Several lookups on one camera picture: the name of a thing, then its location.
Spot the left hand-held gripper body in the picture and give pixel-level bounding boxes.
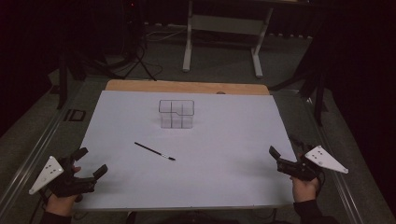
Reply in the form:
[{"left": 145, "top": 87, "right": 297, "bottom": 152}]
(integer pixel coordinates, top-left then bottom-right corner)
[{"left": 28, "top": 156, "right": 97, "bottom": 198}]

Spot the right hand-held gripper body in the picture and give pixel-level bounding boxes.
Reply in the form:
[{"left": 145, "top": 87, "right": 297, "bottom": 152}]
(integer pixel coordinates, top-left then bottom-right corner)
[{"left": 276, "top": 145, "right": 349, "bottom": 182}]

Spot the thin black brush pen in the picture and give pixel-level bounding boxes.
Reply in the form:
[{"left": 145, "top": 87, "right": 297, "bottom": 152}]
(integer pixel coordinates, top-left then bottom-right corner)
[{"left": 134, "top": 141, "right": 177, "bottom": 161}]

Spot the clear acrylic organiser box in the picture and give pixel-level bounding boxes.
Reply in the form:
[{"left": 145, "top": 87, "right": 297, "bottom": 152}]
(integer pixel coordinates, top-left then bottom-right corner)
[{"left": 158, "top": 99, "right": 196, "bottom": 130}]

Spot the person's left hand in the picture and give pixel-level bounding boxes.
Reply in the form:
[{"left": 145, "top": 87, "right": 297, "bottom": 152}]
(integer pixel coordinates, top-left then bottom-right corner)
[{"left": 46, "top": 165, "right": 82, "bottom": 217}]

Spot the person's right hand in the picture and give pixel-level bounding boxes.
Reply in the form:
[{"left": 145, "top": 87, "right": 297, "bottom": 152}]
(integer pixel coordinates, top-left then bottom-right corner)
[{"left": 290, "top": 175, "right": 321, "bottom": 203}]

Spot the black square floor plate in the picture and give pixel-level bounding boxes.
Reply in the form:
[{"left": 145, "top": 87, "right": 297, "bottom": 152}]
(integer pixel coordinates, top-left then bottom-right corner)
[{"left": 63, "top": 108, "right": 87, "bottom": 122}]

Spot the white table mat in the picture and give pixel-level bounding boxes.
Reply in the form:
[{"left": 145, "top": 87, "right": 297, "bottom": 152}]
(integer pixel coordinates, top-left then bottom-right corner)
[{"left": 73, "top": 90, "right": 298, "bottom": 213}]

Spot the black tripod stand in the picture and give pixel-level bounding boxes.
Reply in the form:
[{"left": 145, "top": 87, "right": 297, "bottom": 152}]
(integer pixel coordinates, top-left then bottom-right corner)
[{"left": 120, "top": 0, "right": 159, "bottom": 82}]

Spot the aluminium rail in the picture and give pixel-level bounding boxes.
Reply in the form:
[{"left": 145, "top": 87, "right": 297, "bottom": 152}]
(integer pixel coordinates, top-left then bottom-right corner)
[
  {"left": 0, "top": 101, "right": 82, "bottom": 216},
  {"left": 297, "top": 89, "right": 366, "bottom": 224}
]

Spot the white metal desk frame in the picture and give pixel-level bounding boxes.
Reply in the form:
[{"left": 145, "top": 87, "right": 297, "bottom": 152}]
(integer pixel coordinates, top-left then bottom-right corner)
[{"left": 182, "top": 0, "right": 276, "bottom": 79}]

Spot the white floor cable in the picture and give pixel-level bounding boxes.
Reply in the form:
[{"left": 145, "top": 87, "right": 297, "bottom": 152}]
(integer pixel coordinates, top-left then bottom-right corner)
[{"left": 145, "top": 27, "right": 188, "bottom": 43}]

